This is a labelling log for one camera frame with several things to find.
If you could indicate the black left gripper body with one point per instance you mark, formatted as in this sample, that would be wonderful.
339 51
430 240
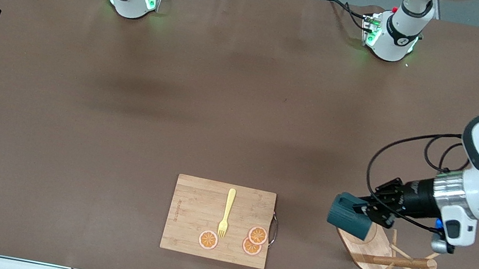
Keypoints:
415 197

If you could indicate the teal cup yellow inside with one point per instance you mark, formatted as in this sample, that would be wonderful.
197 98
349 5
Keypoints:
345 219

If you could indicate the wooden cup rack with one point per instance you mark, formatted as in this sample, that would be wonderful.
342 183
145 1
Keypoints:
374 252

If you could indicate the orange slice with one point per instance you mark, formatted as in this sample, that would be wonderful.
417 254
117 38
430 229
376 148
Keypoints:
249 248
208 240
258 235

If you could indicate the yellow fork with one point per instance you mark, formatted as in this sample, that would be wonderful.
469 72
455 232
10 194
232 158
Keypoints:
228 206

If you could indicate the brown table cover sheet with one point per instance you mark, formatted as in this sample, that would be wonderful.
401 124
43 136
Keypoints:
73 125

